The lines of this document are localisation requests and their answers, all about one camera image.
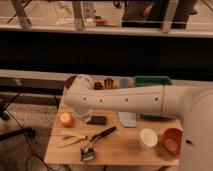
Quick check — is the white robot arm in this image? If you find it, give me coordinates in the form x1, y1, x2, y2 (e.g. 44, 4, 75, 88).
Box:
64, 74, 213, 171

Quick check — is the dark red pepper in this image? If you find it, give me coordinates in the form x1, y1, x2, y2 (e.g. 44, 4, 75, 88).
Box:
94, 82, 103, 90

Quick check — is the metal cup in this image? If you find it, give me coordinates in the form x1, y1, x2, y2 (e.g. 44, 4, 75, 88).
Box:
104, 78, 114, 89

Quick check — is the light blue cup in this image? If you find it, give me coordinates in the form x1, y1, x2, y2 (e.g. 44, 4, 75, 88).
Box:
119, 78, 130, 88

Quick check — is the white round cup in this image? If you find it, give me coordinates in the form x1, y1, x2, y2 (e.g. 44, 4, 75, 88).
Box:
139, 128, 158, 149

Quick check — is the black rectangular block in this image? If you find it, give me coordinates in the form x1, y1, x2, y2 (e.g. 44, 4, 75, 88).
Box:
88, 115, 107, 125

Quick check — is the red yellow apple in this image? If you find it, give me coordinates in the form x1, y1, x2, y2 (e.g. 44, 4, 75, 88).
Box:
59, 113, 73, 127

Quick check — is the purple bowl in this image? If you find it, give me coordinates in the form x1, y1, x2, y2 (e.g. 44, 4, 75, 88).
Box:
64, 75, 77, 89

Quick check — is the blue grey cloth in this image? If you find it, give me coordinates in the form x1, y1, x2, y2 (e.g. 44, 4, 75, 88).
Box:
118, 112, 137, 128

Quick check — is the green plastic tray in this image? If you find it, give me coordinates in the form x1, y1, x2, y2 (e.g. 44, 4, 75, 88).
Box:
134, 76, 172, 87

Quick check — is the red-brown bowl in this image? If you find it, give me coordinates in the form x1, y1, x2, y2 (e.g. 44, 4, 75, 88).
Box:
162, 128, 182, 156

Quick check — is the black handled brush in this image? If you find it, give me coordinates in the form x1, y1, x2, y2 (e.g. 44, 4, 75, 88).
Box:
80, 126, 117, 162

